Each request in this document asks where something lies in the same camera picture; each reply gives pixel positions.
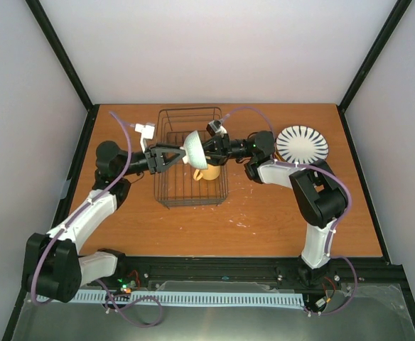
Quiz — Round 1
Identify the left black frame post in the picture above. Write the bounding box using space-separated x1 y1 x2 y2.
25 0 94 111

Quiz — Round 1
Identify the yellow scalloped plate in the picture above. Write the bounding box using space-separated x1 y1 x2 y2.
274 148 289 163

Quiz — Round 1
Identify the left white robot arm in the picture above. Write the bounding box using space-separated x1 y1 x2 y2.
23 141 188 305

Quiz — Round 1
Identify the black wire dish rack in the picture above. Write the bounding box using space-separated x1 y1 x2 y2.
154 107 228 209

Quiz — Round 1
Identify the white blue striped plate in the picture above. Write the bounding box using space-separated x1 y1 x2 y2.
276 125 329 164

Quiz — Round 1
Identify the right black frame post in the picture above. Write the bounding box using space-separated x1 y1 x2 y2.
338 0 412 114

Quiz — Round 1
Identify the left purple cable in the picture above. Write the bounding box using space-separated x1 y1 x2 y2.
31 109 164 326

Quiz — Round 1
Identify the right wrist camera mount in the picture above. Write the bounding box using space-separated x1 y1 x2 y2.
206 120 227 136

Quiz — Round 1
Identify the yellow ceramic mug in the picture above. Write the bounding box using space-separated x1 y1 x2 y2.
193 164 221 181

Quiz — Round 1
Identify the light blue slotted cable duct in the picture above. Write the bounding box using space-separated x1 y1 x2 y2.
36 288 306 308

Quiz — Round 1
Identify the light green ceramic bowl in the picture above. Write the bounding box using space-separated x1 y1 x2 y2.
182 131 208 170

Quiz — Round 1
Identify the black frame post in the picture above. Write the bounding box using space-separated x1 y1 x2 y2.
338 0 412 114
25 0 94 111

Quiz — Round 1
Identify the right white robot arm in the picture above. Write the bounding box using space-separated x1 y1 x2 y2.
203 126 352 286

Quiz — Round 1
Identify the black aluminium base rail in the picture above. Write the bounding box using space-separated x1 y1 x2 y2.
29 255 407 294

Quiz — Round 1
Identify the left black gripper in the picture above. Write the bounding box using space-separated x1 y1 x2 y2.
119 142 185 176

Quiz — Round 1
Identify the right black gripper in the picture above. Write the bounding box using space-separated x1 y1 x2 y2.
192 134 254 167

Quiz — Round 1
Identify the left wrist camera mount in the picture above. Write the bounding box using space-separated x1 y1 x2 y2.
134 123 156 152

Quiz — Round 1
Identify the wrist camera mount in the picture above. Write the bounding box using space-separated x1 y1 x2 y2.
134 123 156 152
206 120 227 136

